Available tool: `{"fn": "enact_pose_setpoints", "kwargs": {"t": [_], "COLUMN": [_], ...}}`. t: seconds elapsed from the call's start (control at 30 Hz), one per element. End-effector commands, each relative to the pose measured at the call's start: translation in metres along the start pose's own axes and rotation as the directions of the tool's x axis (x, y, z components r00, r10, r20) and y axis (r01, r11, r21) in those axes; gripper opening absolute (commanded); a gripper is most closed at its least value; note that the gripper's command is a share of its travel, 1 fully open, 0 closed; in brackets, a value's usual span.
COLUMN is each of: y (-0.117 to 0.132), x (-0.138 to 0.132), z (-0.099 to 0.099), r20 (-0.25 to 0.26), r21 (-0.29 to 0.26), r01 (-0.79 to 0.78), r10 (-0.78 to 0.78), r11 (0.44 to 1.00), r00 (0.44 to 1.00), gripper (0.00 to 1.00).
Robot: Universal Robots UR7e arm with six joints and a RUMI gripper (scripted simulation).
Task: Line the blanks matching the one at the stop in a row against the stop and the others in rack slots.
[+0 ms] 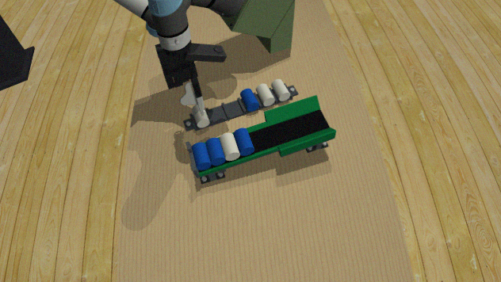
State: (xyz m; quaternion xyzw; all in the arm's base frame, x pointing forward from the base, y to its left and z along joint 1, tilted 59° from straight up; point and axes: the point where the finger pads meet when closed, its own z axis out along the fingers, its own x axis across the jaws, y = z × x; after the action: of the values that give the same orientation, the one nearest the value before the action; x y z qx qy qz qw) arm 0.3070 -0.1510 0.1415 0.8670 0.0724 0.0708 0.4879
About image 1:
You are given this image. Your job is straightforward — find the blue plastic bar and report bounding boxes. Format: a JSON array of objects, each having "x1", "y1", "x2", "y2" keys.
[
  {"x1": 240, "y1": 89, "x2": 259, "y2": 112},
  {"x1": 205, "y1": 138, "x2": 226, "y2": 166},
  {"x1": 192, "y1": 143, "x2": 212, "y2": 170},
  {"x1": 233, "y1": 128, "x2": 254, "y2": 156}
]

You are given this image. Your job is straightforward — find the white cylinder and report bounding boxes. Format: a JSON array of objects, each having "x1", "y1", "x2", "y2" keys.
[
  {"x1": 256, "y1": 84, "x2": 275, "y2": 106},
  {"x1": 192, "y1": 105, "x2": 210, "y2": 128},
  {"x1": 271, "y1": 79, "x2": 290, "y2": 101},
  {"x1": 220, "y1": 133, "x2": 240, "y2": 161}
]

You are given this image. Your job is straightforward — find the dark grey slotted rack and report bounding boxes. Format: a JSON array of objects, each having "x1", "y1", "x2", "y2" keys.
[{"x1": 193, "y1": 89, "x2": 283, "y2": 130}]

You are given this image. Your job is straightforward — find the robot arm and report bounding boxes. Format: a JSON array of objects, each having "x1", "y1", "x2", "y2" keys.
[{"x1": 113, "y1": 0, "x2": 244, "y2": 63}]

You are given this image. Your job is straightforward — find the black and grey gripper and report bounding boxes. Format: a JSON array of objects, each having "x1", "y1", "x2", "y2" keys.
[{"x1": 155, "y1": 40, "x2": 205, "y2": 116}]

